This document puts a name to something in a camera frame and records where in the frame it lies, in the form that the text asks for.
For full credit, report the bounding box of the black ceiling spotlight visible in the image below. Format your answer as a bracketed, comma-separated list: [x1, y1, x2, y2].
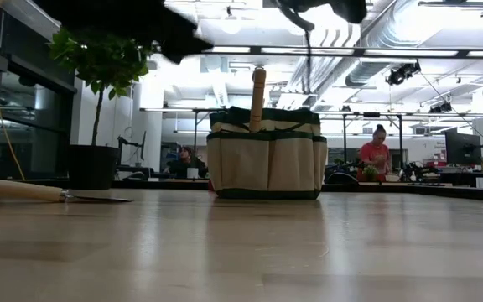
[386, 61, 422, 87]

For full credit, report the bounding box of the wide trowel wooden handle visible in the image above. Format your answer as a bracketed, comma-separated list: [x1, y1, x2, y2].
[248, 66, 267, 133]

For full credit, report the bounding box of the green leafy plant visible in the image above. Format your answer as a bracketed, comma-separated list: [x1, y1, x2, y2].
[48, 27, 150, 147]

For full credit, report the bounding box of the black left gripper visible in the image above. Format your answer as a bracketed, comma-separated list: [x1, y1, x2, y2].
[34, 0, 216, 65]

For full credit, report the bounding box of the person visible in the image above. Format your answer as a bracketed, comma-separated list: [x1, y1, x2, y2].
[356, 123, 392, 183]
[164, 145, 209, 180]

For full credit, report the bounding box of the black plant pot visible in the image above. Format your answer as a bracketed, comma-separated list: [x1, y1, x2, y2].
[67, 144, 121, 190]

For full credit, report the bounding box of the beige green canvas gardening bag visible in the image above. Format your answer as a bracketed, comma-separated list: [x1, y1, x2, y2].
[205, 106, 329, 200]

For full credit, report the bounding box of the narrow trowel wooden handle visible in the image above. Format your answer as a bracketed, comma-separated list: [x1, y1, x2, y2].
[0, 175, 132, 204]

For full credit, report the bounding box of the black monitor on arm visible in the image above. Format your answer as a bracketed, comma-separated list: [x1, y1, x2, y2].
[117, 130, 148, 169]

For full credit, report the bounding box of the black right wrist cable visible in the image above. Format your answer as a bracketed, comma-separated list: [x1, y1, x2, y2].
[274, 0, 314, 96]

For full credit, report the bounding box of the long linear ceiling light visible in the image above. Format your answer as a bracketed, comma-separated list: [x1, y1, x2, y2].
[199, 44, 483, 60]

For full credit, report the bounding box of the small potted plant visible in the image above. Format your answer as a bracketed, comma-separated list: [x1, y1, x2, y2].
[362, 165, 380, 182]

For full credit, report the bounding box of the black computer monitor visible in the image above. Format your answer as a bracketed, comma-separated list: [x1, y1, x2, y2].
[444, 131, 483, 166]

